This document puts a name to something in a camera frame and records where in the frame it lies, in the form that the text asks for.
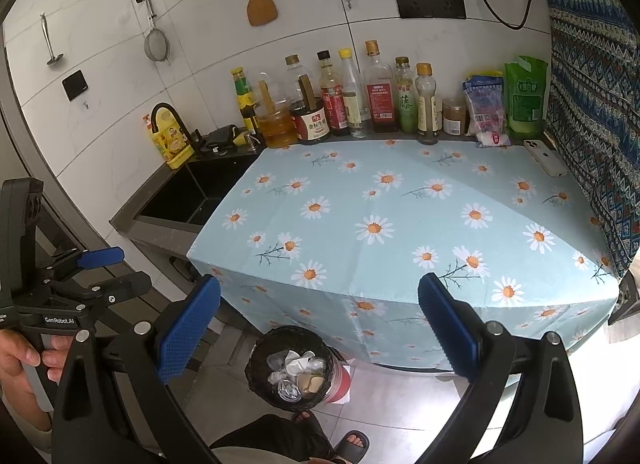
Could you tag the person's foot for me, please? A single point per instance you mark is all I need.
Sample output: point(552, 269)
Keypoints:
point(351, 445)
point(305, 417)

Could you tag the person's black trousers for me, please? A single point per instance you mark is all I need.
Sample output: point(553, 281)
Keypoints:
point(270, 436)

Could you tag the clear bottle pale label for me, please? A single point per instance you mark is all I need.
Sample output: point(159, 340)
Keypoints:
point(352, 99)

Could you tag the metal ladle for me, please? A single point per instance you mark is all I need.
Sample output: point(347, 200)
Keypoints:
point(49, 39)

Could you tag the red plastic container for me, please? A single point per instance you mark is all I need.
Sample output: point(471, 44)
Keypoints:
point(339, 379)

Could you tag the person's left foot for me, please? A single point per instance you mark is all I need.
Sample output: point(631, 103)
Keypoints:
point(305, 417)

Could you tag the plain clear bottle yellow cap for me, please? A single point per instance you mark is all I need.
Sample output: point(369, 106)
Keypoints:
point(294, 77)

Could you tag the dark bottle yellow green label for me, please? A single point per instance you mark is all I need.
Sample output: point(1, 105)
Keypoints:
point(245, 99)

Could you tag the black sink caddy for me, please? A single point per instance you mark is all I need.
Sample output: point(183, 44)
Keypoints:
point(222, 138)

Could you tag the small brown jar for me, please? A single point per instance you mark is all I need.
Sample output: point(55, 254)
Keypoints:
point(454, 118)

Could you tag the olive bottle yellow cap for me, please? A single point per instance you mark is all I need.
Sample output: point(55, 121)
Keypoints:
point(427, 109)

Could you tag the brown cardboard scrap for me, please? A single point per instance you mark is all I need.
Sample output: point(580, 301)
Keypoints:
point(312, 385)

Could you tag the black-cap bottle red label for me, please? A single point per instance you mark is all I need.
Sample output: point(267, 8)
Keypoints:
point(334, 99)

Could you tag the white smartphone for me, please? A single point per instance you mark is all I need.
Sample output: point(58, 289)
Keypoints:
point(547, 158)

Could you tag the yellow dish soap bottle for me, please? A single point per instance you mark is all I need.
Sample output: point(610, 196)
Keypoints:
point(170, 144)

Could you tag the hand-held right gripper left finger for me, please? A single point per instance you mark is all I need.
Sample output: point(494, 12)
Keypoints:
point(187, 329)

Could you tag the blue white plastic bag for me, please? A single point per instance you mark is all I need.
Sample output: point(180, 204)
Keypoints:
point(485, 109)

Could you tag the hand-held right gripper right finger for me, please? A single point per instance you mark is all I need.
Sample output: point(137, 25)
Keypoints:
point(445, 324)

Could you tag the person's left forearm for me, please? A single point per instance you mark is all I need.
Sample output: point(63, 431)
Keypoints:
point(22, 436)

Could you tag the large bottle red label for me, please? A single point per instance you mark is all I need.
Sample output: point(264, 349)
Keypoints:
point(379, 94)

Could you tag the grey kitchen cabinet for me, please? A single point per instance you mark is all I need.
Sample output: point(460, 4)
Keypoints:
point(155, 244)

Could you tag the person's right foot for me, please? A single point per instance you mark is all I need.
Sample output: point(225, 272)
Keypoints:
point(351, 445)

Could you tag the blue daisy-print tablecloth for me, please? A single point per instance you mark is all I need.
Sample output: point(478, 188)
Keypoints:
point(400, 244)

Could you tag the black mesh trash bin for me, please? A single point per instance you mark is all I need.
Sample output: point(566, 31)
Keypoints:
point(253, 369)

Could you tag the black faucet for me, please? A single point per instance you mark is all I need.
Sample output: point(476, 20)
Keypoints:
point(181, 124)

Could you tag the black wall socket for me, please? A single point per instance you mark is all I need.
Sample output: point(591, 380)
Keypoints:
point(448, 3)
point(412, 2)

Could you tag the green plastic bag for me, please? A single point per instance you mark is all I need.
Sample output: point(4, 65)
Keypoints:
point(525, 94)

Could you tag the blue patterned curtain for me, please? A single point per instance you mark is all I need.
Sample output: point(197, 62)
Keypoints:
point(590, 94)

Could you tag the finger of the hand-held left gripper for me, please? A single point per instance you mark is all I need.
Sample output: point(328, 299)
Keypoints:
point(125, 286)
point(100, 258)

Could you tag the dark jar red label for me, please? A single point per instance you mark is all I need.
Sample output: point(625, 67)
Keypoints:
point(311, 124)

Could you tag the white tissue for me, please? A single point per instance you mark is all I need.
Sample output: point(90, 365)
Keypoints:
point(296, 365)

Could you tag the metal mesh strainer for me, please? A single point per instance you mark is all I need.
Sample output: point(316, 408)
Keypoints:
point(157, 47)

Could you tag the amber liquid jar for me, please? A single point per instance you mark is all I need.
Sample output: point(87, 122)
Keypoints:
point(276, 127)

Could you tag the small black wall panel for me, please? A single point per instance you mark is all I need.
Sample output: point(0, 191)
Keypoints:
point(75, 84)

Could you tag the person's beige shirt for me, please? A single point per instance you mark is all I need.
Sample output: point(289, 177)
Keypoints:
point(270, 459)

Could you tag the clear plastic wrapper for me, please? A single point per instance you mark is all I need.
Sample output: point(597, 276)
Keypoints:
point(288, 388)

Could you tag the person's left hand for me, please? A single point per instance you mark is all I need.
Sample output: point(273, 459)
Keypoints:
point(11, 351)

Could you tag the black sink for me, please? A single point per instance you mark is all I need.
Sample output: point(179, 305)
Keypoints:
point(200, 189)

